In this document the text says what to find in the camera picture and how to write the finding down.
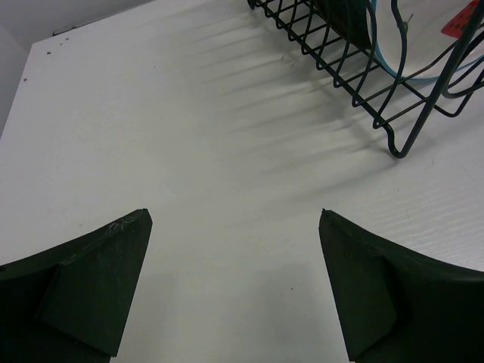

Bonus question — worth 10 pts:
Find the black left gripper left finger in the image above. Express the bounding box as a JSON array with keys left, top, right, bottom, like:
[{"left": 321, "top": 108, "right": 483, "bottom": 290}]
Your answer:
[{"left": 1, "top": 209, "right": 153, "bottom": 362}]

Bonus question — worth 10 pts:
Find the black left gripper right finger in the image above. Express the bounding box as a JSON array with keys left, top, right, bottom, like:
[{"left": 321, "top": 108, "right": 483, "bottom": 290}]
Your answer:
[{"left": 319, "top": 210, "right": 483, "bottom": 362}]

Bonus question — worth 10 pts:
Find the large watermelon plate blue rim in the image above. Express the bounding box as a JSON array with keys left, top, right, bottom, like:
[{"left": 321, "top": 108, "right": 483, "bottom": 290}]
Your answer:
[{"left": 371, "top": 0, "right": 478, "bottom": 80}]

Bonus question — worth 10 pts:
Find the dark blue glazed plate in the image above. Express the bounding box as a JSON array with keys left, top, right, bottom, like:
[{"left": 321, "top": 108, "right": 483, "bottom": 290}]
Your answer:
[{"left": 315, "top": 0, "right": 371, "bottom": 50}]

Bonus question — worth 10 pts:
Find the black wire dish rack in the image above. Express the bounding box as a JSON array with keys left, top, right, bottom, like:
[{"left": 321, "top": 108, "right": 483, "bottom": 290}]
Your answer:
[{"left": 249, "top": 1, "right": 483, "bottom": 159}]

